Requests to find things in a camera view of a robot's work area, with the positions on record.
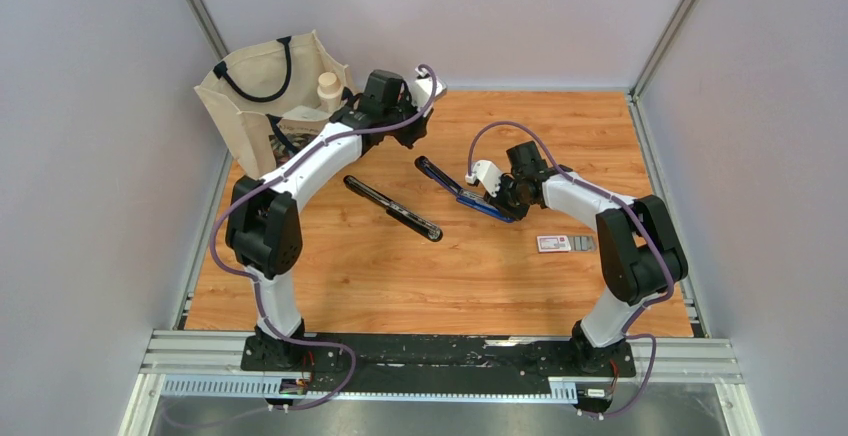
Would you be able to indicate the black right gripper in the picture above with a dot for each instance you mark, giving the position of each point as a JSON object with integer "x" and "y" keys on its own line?
{"x": 497, "y": 201}

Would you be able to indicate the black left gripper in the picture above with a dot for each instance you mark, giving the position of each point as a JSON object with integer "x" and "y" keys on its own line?
{"x": 417, "y": 131}

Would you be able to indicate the blue tape dispenser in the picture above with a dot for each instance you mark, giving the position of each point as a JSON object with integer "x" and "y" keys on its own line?
{"x": 463, "y": 196}

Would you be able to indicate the red white staple box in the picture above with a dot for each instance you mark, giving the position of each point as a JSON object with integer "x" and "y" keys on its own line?
{"x": 553, "y": 243}

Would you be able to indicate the black stapler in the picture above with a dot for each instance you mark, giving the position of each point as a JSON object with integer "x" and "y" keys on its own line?
{"x": 400, "y": 213}

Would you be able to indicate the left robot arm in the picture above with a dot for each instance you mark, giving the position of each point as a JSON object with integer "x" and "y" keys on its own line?
{"x": 263, "y": 227}

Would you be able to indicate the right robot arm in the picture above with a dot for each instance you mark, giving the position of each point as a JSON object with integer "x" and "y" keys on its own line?
{"x": 641, "y": 256}

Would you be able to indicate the beige bottle in bag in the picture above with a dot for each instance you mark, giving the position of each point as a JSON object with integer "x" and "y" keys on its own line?
{"x": 329, "y": 91}

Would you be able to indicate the white paper in bag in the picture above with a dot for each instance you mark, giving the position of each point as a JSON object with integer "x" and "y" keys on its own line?
{"x": 306, "y": 115}

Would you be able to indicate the cream canvas tote bag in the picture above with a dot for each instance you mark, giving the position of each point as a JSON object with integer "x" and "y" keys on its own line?
{"x": 248, "y": 91}

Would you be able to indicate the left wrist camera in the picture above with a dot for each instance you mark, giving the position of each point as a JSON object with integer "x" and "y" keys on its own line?
{"x": 423, "y": 85}

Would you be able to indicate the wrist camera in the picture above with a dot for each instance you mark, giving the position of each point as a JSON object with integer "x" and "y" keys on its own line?
{"x": 423, "y": 85}
{"x": 487, "y": 174}

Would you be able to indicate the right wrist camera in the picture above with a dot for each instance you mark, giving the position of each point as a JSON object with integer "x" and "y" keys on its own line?
{"x": 487, "y": 174}

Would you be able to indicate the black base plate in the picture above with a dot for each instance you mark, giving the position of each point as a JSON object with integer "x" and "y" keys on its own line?
{"x": 437, "y": 364}

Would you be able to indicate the aluminium rail frame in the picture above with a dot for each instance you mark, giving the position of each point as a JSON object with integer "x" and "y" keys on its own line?
{"x": 191, "y": 382}

